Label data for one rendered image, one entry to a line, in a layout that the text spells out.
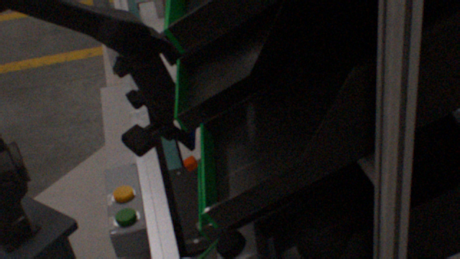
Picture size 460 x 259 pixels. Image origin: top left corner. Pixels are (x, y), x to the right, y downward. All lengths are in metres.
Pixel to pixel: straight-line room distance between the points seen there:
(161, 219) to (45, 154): 2.13
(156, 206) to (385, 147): 0.77
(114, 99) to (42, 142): 1.62
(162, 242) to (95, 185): 0.38
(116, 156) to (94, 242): 0.29
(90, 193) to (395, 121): 1.04
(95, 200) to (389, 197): 0.98
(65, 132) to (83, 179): 1.90
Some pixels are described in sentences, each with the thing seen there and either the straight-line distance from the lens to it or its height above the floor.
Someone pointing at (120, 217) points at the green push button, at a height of 0.97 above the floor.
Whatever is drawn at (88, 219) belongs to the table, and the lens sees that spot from 1.29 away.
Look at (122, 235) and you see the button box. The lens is 1.08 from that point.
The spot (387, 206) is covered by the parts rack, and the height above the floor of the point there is 1.38.
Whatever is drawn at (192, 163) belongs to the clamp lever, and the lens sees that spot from 1.01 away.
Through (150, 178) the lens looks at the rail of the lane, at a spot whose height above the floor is 0.95.
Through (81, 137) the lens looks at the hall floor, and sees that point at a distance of 3.21.
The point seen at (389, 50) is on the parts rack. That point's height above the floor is 1.51.
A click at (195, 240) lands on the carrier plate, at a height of 0.97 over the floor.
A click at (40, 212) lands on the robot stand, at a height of 1.06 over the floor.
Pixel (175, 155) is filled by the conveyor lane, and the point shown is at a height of 0.95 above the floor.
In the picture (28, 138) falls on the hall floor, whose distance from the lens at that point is 3.36.
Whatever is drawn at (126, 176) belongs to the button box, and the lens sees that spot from 1.21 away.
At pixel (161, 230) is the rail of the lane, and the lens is 1.07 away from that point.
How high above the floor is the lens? 1.68
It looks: 34 degrees down
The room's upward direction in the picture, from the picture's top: 9 degrees counter-clockwise
